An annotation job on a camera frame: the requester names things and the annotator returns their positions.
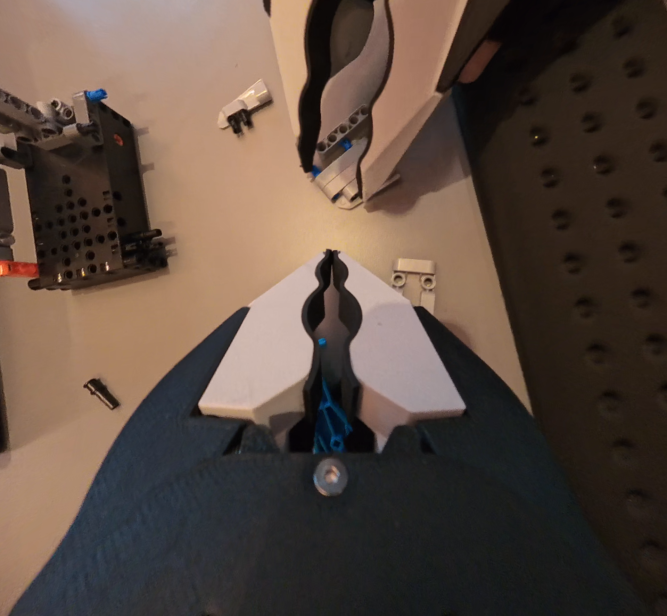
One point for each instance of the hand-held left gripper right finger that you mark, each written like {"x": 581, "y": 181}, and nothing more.
{"x": 406, "y": 366}

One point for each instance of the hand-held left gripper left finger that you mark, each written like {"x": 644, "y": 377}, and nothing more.
{"x": 261, "y": 366}

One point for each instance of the black perforated panel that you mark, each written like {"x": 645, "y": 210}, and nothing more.
{"x": 584, "y": 262}

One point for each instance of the cyan frame piece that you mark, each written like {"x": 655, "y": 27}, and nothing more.
{"x": 331, "y": 418}

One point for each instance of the grey building beam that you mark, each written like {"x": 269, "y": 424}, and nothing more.
{"x": 339, "y": 181}
{"x": 344, "y": 132}

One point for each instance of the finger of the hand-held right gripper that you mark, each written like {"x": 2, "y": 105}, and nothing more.
{"x": 290, "y": 12}
{"x": 427, "y": 33}

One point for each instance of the black holed beam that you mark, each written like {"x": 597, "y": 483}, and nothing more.
{"x": 331, "y": 267}

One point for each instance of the grey frame piece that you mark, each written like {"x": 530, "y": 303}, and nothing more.
{"x": 415, "y": 265}

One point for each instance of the black connector pin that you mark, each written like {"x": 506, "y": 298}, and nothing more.
{"x": 101, "y": 394}

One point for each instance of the black base plate assembly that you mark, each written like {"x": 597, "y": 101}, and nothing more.
{"x": 83, "y": 199}

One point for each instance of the person's right hand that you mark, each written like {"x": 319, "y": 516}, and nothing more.
{"x": 477, "y": 61}

